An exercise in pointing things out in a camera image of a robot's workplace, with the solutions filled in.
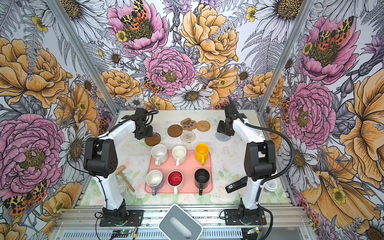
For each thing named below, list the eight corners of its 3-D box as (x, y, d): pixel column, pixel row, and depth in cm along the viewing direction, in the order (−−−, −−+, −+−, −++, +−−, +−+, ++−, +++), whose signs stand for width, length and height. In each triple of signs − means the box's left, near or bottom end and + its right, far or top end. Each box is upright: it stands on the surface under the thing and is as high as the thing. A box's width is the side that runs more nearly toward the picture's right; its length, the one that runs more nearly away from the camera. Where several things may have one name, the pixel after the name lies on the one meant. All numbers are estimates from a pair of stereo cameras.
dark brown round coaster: (166, 137, 109) (166, 135, 107) (168, 126, 115) (168, 124, 114) (181, 137, 109) (181, 135, 107) (182, 126, 115) (182, 124, 114)
